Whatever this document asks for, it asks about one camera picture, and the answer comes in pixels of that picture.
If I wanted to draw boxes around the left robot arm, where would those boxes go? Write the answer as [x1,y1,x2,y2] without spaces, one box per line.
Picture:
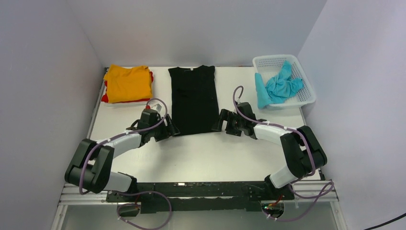
[64,109,180,201]

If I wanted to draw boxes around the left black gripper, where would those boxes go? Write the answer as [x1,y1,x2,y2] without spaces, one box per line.
[149,114,180,142]

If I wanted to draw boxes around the white plastic basket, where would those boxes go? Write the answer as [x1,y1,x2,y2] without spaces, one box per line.
[252,55,316,110]

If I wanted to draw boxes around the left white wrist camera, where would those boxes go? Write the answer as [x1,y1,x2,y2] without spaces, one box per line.
[146,102,162,113]

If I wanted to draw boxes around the folded yellow t-shirt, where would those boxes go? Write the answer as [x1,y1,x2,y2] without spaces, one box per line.
[103,64,153,103]

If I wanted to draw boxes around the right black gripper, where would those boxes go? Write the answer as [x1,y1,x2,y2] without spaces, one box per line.
[212,109,245,136]

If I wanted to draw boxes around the black cable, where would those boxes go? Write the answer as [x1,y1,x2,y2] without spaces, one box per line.
[363,217,406,230]

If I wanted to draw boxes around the black t-shirt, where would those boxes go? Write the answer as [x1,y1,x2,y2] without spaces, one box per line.
[168,65,219,136]

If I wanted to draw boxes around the teal t-shirt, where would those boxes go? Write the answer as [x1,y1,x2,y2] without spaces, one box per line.
[254,61,304,109]

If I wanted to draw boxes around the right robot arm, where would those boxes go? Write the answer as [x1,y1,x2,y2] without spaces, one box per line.
[212,102,327,199]

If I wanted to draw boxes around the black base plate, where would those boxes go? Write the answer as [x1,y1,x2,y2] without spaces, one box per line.
[106,181,294,214]

